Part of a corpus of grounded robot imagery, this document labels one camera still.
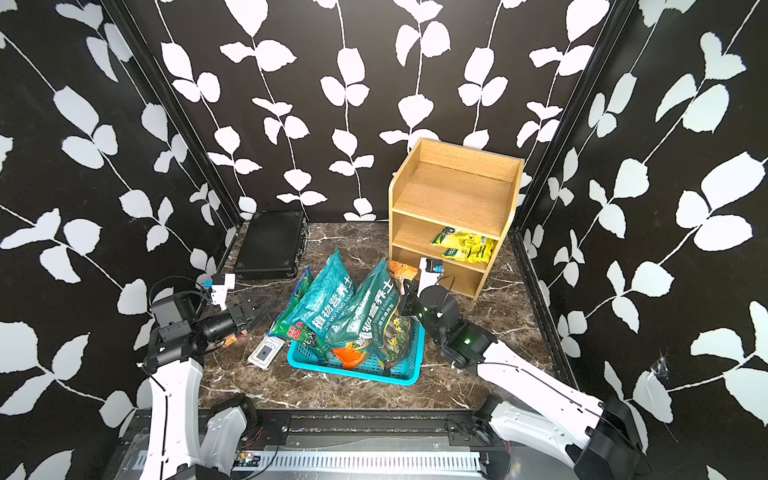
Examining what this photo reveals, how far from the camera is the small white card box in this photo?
2.80 feet

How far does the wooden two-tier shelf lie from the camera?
→ 32.0 inches

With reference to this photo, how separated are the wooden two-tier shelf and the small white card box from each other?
0.46 metres
